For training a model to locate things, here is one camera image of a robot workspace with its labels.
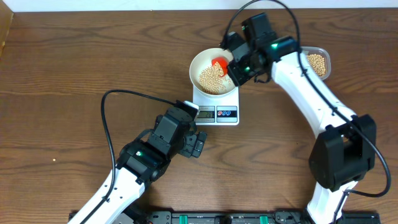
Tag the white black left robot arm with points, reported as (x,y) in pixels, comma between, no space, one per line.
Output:
(140,163)

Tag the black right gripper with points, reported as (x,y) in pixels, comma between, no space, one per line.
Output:
(239,79)

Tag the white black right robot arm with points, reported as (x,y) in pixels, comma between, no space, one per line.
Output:
(344,149)

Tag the clear plastic bean container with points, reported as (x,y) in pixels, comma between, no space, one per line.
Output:
(319,60)

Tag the cream round bowl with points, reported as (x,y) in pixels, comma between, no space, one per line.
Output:
(203,60)

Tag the yellow soybeans in bowl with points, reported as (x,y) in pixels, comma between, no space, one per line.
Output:
(213,80)

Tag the brown wooden side panel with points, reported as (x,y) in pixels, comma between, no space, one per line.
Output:
(6,17)

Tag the white digital kitchen scale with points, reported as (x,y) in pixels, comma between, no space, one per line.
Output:
(217,110)

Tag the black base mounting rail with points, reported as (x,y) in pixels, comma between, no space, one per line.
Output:
(164,217)

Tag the red plastic measuring scoop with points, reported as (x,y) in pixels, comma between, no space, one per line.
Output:
(222,63)

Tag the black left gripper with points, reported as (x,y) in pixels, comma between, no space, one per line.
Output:
(194,144)

